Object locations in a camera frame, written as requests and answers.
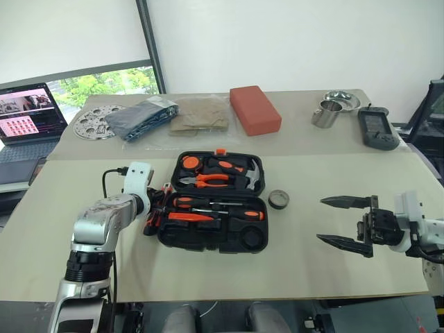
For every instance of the beige folded cloth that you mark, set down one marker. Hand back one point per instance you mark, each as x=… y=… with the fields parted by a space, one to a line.
x=199 y=116

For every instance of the black chair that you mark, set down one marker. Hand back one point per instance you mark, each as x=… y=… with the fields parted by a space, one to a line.
x=428 y=125

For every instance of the red-handled pliers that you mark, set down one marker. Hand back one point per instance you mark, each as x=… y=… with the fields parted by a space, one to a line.
x=157 y=216

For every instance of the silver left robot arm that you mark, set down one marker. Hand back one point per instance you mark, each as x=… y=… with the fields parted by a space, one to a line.
x=100 y=218

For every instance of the black tool case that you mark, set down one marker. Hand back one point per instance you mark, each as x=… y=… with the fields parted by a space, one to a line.
x=215 y=239

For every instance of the clear plastic bag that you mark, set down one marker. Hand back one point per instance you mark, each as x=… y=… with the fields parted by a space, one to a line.
x=208 y=140

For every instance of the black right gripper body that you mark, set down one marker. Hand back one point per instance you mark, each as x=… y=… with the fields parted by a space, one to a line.
x=379 y=227

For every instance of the orange utility knife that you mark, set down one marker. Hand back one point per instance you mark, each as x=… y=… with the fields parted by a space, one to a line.
x=190 y=217

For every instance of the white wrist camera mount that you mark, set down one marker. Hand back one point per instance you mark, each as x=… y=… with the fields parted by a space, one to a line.
x=138 y=178
x=407 y=208

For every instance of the black window frame post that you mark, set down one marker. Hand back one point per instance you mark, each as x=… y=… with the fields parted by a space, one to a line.
x=149 y=45

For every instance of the black handheld game console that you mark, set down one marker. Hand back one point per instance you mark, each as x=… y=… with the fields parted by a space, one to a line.
x=376 y=128

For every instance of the black orange flat screwdriver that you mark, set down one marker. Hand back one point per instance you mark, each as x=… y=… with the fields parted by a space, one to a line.
x=187 y=202

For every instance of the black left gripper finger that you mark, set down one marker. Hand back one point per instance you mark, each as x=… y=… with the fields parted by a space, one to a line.
x=151 y=229
x=164 y=190

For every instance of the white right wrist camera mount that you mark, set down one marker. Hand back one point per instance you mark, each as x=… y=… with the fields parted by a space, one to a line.
x=407 y=208

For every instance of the orange black tape measure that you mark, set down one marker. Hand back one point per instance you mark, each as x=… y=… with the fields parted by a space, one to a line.
x=191 y=163

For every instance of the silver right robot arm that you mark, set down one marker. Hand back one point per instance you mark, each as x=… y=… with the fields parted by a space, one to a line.
x=433 y=232

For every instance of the stainless steel mug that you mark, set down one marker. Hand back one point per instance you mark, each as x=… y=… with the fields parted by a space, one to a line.
x=326 y=114

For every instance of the round perforated metal plate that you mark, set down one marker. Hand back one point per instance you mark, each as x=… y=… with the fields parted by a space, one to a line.
x=90 y=125

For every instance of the grey rounded shape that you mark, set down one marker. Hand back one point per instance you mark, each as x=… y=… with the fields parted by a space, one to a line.
x=267 y=319
x=182 y=320

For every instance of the black electrical tape roll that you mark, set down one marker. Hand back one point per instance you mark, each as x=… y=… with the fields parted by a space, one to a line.
x=278 y=200

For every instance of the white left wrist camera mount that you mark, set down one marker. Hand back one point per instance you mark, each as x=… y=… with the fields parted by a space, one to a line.
x=138 y=178

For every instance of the dark blue folded cloth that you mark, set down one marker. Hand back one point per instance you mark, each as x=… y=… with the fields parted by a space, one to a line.
x=138 y=118

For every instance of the black orange Phillips screwdriver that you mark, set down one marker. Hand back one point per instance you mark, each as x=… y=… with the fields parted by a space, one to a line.
x=253 y=215

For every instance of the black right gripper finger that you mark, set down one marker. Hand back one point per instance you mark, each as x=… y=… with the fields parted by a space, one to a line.
x=347 y=202
x=347 y=243

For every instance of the red brick block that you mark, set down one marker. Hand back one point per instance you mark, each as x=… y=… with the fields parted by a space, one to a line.
x=255 y=111

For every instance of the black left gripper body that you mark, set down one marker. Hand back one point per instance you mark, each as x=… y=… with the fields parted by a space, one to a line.
x=155 y=200

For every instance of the stainless steel dish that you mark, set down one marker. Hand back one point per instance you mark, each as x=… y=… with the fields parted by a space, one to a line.
x=345 y=98

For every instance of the open laptop computer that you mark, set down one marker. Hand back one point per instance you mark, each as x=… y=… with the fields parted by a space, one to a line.
x=24 y=118

